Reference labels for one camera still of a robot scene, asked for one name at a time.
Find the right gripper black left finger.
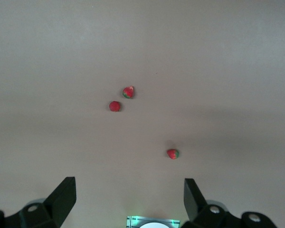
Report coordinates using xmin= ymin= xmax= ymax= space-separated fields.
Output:
xmin=0 ymin=176 xmax=77 ymax=228

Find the round red strawberry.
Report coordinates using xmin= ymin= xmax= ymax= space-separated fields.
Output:
xmin=109 ymin=101 xmax=122 ymax=113

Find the brown table cover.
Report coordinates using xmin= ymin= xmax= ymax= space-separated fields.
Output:
xmin=0 ymin=0 xmax=285 ymax=228

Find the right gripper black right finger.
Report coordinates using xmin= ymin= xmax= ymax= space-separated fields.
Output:
xmin=180 ymin=178 xmax=278 ymax=228

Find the red strawberry green cap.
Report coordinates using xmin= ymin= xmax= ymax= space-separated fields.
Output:
xmin=122 ymin=85 xmax=135 ymax=99
xmin=166 ymin=148 xmax=180 ymax=160

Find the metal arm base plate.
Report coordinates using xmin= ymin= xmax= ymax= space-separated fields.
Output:
xmin=126 ymin=215 xmax=181 ymax=228

